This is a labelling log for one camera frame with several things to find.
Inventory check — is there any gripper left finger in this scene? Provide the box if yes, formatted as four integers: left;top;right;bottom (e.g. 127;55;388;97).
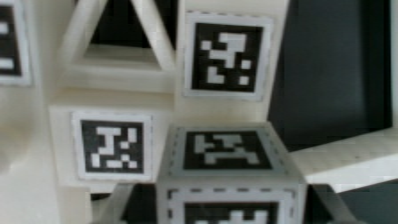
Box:
90;183;157;224

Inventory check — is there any white chair back frame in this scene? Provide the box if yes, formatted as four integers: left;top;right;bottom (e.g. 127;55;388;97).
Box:
0;0;291;224

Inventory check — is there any white chair seat part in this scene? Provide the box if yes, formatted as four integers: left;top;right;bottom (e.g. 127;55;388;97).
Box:
49;105;172;193

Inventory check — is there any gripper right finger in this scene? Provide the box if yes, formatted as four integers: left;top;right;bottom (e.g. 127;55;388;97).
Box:
301;184;362;224

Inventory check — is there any white right fence bar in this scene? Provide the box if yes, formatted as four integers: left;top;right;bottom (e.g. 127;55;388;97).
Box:
291;128;398;193

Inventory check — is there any white cube marker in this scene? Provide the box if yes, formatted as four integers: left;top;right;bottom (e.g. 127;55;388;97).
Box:
156;123;305;224

